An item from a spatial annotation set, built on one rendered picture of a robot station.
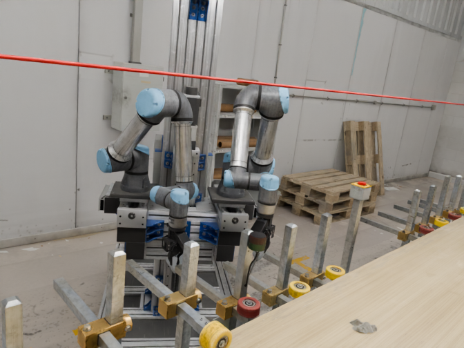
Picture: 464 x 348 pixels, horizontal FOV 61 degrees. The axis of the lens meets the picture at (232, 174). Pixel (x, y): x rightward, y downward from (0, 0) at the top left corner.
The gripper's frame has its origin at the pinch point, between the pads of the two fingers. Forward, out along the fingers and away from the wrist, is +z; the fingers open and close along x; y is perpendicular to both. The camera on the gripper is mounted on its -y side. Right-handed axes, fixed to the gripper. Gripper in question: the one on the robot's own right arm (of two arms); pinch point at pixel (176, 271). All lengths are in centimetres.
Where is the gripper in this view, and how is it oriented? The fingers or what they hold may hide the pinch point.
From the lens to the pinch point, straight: 172.5
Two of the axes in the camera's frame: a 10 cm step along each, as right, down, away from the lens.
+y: -6.8, -2.6, 6.9
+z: -1.1, 9.6, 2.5
